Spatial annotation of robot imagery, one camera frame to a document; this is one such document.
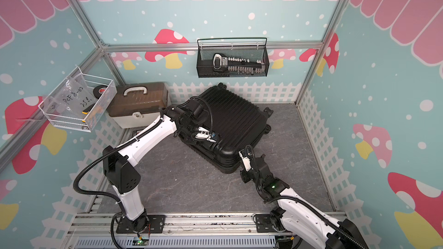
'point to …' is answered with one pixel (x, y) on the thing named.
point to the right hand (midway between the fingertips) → (241, 163)
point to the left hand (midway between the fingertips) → (198, 137)
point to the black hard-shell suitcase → (239, 123)
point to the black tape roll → (98, 90)
